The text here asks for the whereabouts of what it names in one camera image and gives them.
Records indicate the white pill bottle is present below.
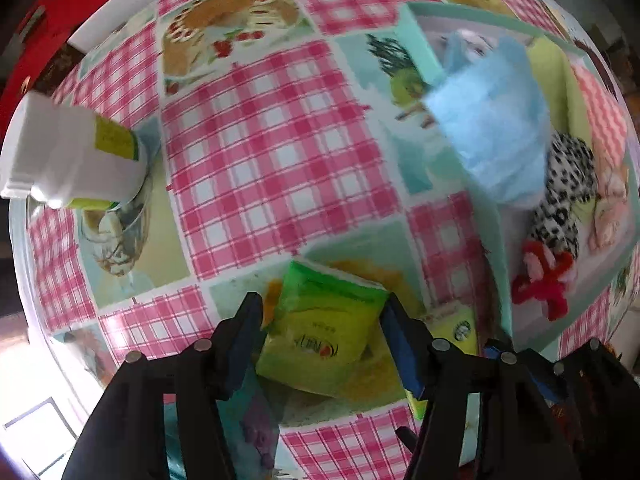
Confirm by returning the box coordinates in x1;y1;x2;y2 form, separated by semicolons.
1;91;148;211

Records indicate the pink zigzag cloth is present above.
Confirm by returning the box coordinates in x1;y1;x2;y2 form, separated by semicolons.
572;64;627;168

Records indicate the green tissue pack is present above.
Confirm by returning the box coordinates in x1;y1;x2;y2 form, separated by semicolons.
256;258;388;398
404;301;481;421

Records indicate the black white leopard scrunchie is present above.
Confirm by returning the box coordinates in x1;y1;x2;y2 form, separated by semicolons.
528;132;597;259

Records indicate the small beige plush toy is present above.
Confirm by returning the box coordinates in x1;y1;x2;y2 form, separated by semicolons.
588;154;629;254

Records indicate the teal plastic toy case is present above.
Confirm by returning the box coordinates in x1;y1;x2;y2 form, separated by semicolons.
164;364;281;480

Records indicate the light blue face mask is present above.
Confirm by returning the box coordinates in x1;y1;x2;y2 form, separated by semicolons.
423;32;552;209

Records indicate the red plush toy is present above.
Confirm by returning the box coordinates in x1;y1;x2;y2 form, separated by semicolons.
511;240;577;322

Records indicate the red fabric bag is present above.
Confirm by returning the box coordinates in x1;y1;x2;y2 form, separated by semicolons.
1;0;107;127

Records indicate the checkered food print tablecloth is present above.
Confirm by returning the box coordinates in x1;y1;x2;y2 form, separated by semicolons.
10;0;639;414

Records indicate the light green cloth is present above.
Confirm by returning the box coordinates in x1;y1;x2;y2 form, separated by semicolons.
527;36;592;148

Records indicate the teal shallow tray box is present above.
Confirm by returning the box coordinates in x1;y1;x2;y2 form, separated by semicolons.
393;2;639;353

